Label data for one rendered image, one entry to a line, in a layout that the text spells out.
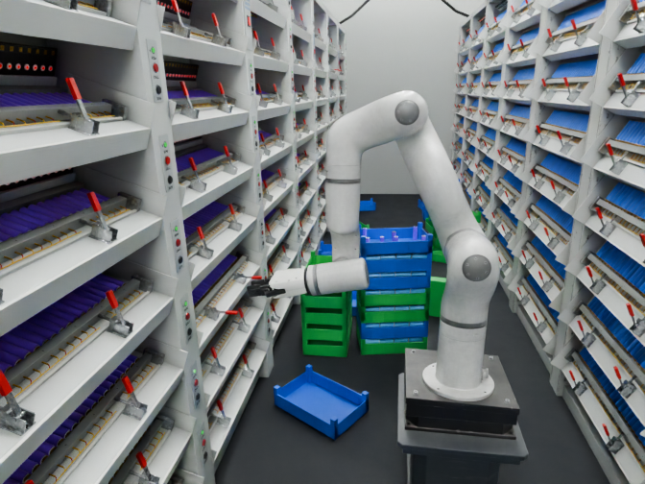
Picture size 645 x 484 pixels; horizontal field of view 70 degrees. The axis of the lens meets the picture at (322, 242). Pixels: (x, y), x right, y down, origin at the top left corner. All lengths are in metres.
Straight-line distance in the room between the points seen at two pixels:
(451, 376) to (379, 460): 0.48
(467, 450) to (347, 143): 0.82
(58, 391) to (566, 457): 1.50
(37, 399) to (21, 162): 0.36
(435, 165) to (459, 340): 0.45
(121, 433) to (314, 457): 0.78
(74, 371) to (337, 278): 0.64
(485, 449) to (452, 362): 0.22
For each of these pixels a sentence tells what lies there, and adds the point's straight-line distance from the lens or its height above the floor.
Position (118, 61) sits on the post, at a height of 1.21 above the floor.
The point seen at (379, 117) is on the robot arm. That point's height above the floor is 1.08.
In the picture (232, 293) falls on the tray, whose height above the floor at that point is 0.51.
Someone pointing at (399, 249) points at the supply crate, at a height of 0.50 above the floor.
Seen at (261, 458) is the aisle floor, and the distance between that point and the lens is 1.69.
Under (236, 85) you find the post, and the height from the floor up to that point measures 1.16.
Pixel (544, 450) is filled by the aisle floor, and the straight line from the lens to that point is 1.82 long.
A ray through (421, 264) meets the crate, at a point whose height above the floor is 0.43.
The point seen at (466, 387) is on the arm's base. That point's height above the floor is 0.39.
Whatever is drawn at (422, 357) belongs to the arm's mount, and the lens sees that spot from 1.48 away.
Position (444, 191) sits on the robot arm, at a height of 0.90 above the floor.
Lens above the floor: 1.14
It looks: 18 degrees down
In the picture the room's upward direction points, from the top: 1 degrees counter-clockwise
